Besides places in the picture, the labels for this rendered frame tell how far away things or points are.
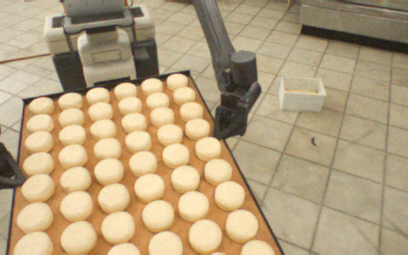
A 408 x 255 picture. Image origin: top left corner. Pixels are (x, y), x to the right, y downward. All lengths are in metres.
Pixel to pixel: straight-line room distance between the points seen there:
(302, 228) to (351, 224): 0.27
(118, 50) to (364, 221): 1.49
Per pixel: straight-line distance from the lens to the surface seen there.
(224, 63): 0.80
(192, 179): 0.55
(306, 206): 1.84
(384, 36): 3.55
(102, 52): 1.46
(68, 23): 1.32
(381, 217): 1.95
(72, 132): 0.68
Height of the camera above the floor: 1.43
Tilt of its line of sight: 42 degrees down
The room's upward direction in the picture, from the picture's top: straight up
